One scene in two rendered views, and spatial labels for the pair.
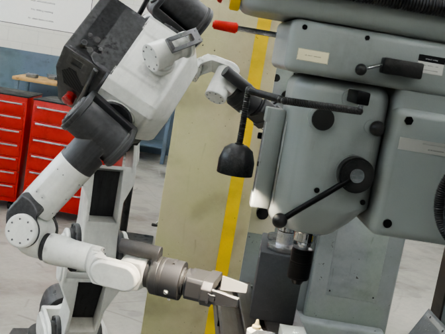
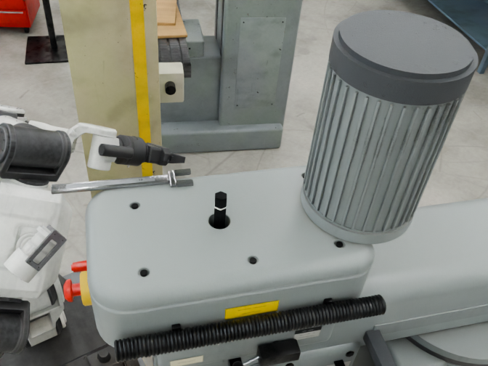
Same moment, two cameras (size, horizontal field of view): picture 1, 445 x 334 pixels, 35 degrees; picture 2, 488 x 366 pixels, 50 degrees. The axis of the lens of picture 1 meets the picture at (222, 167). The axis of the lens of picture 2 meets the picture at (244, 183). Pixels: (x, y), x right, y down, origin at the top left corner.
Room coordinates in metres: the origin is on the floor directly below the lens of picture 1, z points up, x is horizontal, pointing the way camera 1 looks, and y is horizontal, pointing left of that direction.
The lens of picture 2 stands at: (0.86, -0.09, 2.54)
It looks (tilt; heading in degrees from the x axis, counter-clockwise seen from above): 42 degrees down; 346
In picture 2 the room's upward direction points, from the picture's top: 6 degrees clockwise
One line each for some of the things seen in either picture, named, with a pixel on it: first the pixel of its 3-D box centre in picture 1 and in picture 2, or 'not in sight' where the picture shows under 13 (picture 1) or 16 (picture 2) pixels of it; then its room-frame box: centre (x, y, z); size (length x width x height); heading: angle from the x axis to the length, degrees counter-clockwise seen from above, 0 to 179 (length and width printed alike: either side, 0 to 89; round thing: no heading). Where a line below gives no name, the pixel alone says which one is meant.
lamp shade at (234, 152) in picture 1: (236, 158); not in sight; (1.38, -0.03, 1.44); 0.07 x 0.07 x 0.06
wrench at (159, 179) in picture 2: not in sight; (123, 182); (1.57, -0.04, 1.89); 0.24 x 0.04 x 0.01; 93
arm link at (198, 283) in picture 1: (190, 283); not in sight; (1.51, 0.03, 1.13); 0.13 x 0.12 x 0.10; 169
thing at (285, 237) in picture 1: (285, 234); not in sight; (1.87, -0.20, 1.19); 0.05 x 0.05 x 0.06
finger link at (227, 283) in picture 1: (234, 284); not in sight; (1.55, -0.07, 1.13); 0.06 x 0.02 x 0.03; 79
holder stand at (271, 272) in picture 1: (277, 274); not in sight; (1.91, -0.20, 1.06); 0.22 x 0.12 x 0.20; 177
